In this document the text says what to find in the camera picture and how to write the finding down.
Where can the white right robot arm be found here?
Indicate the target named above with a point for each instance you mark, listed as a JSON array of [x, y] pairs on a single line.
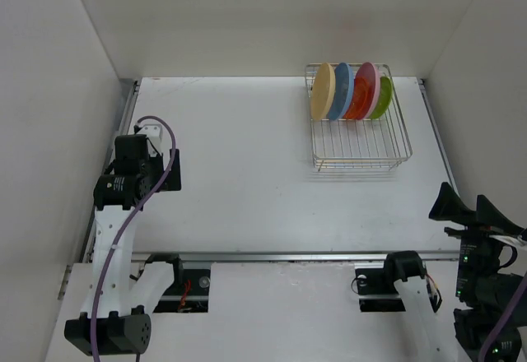
[[483, 318]]

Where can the pink plate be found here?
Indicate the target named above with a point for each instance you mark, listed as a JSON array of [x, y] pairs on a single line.
[[371, 73]]

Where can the blue plate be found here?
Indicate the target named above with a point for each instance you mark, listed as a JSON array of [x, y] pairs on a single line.
[[344, 86]]

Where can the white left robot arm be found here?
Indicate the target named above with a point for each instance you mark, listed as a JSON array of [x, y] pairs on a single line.
[[115, 318]]

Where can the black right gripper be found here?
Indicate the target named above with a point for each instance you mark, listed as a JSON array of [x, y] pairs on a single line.
[[450, 205]]

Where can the beige plate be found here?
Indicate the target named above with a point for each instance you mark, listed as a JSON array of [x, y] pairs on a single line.
[[322, 92]]

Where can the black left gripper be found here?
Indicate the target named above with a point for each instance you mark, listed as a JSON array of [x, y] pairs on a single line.
[[172, 181]]

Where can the chrome wire dish rack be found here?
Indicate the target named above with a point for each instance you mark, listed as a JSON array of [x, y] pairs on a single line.
[[361, 145]]

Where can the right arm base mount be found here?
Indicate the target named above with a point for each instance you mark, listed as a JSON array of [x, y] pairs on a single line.
[[376, 294]]

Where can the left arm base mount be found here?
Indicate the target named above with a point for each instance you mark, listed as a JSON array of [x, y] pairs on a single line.
[[189, 293]]

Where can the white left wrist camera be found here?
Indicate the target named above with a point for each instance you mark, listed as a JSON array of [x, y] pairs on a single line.
[[154, 133]]

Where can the aluminium table rail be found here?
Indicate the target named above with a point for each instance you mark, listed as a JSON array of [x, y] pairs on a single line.
[[331, 256]]

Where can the orange translucent plate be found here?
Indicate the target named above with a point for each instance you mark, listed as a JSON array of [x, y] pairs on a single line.
[[360, 99]]

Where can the green plate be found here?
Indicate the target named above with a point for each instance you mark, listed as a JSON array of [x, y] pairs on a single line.
[[384, 98]]

